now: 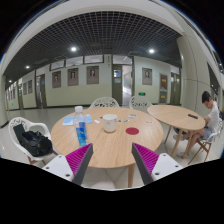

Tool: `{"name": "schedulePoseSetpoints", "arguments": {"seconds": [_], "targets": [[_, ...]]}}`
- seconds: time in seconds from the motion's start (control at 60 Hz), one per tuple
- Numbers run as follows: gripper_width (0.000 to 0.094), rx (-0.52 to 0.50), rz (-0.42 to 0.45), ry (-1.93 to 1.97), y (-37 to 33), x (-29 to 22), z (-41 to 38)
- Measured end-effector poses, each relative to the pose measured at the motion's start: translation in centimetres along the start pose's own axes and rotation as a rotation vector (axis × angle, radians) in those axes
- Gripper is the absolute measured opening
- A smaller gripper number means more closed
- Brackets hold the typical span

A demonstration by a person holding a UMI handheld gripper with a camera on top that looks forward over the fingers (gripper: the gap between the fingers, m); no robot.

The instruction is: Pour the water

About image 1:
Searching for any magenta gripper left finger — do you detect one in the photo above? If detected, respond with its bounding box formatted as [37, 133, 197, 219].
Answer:
[43, 143, 93, 185]

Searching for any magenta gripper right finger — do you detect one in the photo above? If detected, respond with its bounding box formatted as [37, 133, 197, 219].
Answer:
[132, 143, 182, 185]

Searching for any clear plastic water bottle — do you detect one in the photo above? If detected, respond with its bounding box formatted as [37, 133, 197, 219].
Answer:
[73, 106, 87, 146]

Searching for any black bag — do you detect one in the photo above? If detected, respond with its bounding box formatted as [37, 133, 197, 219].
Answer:
[13, 124, 53, 157]

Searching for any red round coaster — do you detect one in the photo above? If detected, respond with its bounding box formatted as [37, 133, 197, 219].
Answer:
[126, 127, 139, 135]

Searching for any blue paper pack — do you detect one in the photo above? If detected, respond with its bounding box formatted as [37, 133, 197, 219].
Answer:
[62, 114, 92, 126]

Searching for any white chair with bag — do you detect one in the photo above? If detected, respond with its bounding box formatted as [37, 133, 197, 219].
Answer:
[8, 117, 56, 164]

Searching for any round wooden table near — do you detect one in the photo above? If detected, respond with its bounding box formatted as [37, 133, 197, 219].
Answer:
[50, 106, 165, 189]

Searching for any round wooden table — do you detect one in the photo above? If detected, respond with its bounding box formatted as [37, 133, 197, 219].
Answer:
[50, 106, 165, 189]
[147, 104, 205, 156]

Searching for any small white packet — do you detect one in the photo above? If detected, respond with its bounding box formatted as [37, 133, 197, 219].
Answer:
[128, 114, 137, 119]

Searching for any round wooden table far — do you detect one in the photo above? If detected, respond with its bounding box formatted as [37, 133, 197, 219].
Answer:
[147, 104, 205, 156]

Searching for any wooden chair under person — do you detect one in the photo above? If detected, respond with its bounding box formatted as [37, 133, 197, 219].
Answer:
[197, 119, 223, 157]

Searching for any white ceramic mug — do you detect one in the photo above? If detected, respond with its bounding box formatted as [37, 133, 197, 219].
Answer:
[103, 114, 117, 133]

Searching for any black phone on table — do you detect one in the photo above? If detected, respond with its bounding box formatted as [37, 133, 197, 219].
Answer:
[188, 114, 198, 119]

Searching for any white lattice chair right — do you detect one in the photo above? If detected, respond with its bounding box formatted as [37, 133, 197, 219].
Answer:
[129, 95, 151, 112]

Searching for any white lattice chair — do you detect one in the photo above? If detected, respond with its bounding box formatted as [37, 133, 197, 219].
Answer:
[129, 95, 151, 112]
[90, 97, 119, 108]

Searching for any white lattice chair middle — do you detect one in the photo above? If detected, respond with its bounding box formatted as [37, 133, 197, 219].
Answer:
[90, 97, 119, 108]

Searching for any seated person white shirt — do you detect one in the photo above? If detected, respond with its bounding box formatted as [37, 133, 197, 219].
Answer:
[172, 90, 221, 159]

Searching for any framed portrait left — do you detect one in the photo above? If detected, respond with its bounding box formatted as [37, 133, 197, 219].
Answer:
[68, 68, 78, 86]

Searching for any framed portrait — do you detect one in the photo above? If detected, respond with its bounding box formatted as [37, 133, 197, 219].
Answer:
[68, 68, 78, 86]
[87, 66, 99, 84]

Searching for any framed portrait centre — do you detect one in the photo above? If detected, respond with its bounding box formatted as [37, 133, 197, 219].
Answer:
[87, 66, 99, 84]

